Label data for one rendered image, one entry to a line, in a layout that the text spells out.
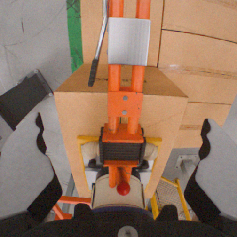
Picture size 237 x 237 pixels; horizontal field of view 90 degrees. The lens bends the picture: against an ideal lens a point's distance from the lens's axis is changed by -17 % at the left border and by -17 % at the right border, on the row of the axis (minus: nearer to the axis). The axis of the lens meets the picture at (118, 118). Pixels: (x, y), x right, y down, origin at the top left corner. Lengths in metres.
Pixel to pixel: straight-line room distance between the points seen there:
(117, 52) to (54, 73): 1.28
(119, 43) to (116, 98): 0.09
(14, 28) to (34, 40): 0.24
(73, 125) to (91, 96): 0.12
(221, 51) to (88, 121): 0.82
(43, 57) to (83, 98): 1.12
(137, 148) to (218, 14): 0.82
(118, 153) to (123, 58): 0.20
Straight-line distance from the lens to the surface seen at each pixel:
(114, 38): 0.22
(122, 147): 0.31
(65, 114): 0.46
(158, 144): 0.49
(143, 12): 0.23
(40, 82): 1.54
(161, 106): 0.43
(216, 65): 0.97
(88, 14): 0.79
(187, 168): 2.13
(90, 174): 0.56
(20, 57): 1.63
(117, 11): 0.23
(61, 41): 1.40
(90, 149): 0.41
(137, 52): 0.23
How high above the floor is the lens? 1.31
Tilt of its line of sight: 58 degrees down
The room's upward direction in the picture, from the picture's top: 180 degrees clockwise
